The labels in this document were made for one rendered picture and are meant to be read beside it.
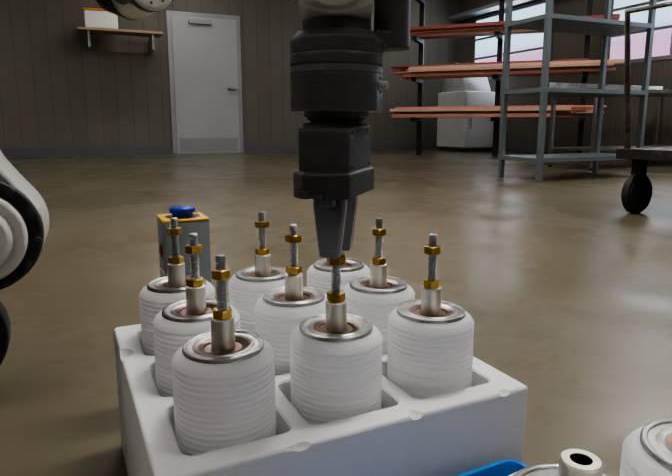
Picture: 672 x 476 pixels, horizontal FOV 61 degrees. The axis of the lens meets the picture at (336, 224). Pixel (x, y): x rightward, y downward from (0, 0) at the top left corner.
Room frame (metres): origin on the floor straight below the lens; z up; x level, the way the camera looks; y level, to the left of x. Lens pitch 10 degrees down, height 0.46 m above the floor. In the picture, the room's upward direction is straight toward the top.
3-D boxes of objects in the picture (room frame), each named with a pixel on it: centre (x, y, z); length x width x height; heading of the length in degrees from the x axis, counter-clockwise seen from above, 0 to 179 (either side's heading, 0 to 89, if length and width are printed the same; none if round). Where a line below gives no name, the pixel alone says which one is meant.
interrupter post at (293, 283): (0.67, 0.05, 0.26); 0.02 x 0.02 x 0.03
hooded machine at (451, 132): (10.02, -2.24, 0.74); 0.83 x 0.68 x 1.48; 23
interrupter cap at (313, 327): (0.56, 0.00, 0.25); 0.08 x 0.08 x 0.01
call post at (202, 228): (0.90, 0.24, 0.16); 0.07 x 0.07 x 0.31; 26
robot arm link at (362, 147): (0.56, 0.00, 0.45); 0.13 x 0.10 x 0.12; 162
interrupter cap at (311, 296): (0.67, 0.05, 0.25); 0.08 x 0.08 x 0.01
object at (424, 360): (0.61, -0.11, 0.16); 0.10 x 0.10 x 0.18
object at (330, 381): (0.56, 0.00, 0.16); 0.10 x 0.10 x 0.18
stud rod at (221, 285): (0.51, 0.11, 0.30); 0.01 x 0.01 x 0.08
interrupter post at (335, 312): (0.56, 0.00, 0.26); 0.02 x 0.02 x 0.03
